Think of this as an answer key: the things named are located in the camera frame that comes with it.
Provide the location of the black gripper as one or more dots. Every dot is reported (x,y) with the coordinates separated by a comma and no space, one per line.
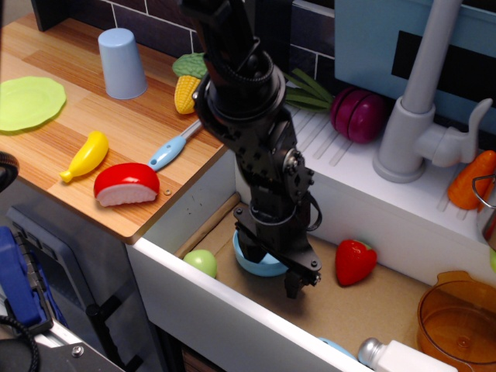
(286,240)

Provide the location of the light blue plastic bowl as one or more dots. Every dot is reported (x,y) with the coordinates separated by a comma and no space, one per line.
(267,267)

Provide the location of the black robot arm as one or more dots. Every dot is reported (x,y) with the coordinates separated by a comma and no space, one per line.
(240,101)

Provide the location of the green toy pear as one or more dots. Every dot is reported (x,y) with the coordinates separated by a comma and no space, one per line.
(202,260)

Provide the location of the red toy strawberry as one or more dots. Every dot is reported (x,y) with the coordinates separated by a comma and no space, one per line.
(354,261)

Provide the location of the light blue lid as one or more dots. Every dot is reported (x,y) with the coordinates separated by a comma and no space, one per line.
(337,347)

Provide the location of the white toy sink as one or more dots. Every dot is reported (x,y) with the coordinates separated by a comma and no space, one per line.
(242,322)

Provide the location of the white bottle silver cap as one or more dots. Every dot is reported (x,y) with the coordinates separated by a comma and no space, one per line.
(397,357)

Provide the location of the grey blue pasta spoon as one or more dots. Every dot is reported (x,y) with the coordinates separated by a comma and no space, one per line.
(169,151)

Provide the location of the red white toy sushi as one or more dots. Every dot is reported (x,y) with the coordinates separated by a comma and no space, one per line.
(126,183)

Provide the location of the purple toy onion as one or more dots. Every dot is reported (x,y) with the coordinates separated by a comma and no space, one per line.
(358,115)

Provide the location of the green toy leek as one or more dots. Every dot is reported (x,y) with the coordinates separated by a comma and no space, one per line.
(303,92)

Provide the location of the grey toy faucet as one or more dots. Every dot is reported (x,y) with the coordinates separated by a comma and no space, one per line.
(411,136)

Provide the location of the orange transparent pot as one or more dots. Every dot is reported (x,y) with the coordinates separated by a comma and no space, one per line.
(456,322)

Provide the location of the yellow toy corn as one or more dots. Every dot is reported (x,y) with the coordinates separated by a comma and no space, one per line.
(183,96)

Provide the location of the orange toy carrot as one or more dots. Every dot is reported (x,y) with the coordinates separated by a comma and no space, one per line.
(461,192)

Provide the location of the yellow toy banana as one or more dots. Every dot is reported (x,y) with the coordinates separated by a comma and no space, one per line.
(89,156)

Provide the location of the green toy bitter gourd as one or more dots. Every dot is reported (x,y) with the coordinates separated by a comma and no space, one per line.
(191,65)

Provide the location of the silver metal pot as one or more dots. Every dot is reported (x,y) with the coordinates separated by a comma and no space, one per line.
(486,209)

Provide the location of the light blue plastic cup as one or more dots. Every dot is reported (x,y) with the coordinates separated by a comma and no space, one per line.
(121,64)

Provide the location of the light blue panel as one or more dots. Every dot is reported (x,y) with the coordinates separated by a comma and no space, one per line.
(376,43)

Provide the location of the light green plate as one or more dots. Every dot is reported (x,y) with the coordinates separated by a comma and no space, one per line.
(28,102)

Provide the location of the black cabinet door handle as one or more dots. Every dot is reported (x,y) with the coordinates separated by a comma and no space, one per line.
(98,316)

